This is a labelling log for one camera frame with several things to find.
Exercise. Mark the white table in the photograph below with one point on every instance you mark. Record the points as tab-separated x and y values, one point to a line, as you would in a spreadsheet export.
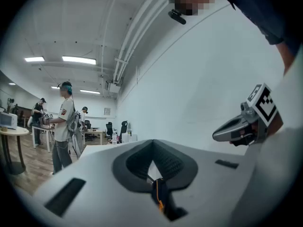
94	149

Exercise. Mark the white-legged desk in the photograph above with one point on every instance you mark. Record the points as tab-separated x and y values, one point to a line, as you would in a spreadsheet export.
45	128

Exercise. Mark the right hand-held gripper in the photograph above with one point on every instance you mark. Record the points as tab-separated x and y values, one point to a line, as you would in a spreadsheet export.
261	103

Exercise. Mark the white box unit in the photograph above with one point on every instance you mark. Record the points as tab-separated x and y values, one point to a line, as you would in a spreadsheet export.
129	138

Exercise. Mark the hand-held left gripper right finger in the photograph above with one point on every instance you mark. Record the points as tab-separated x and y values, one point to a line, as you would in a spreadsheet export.
213	185

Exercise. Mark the person's right forearm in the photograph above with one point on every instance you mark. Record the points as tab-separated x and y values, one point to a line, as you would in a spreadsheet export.
275	126

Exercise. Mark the navy backpack with orange trim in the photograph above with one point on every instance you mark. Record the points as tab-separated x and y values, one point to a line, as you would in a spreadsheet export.
159	193

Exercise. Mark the black head-worn camera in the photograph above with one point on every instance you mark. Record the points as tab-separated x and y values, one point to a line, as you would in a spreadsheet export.
177	16

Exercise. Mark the round wooden pedestal table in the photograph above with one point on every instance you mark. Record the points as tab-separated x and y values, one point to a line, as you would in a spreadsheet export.
16	132

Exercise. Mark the white ceiling pipes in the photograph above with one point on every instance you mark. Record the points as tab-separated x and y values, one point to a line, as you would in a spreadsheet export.
132	32

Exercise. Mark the wooden desk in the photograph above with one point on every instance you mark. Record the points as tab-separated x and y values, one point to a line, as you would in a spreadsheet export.
94	132

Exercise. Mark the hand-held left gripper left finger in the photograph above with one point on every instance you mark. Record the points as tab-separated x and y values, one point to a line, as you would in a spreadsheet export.
94	174

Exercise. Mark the clear plastic water bottle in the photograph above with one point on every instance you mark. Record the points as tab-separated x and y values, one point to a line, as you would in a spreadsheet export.
114	138

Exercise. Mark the person's navy shirt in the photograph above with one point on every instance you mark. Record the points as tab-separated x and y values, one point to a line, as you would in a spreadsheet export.
260	6

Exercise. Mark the white microwave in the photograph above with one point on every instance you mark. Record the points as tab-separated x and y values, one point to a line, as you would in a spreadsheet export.
8	120

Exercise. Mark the white ceiling-mounted unit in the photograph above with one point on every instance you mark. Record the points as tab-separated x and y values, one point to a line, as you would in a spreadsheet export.
114	87

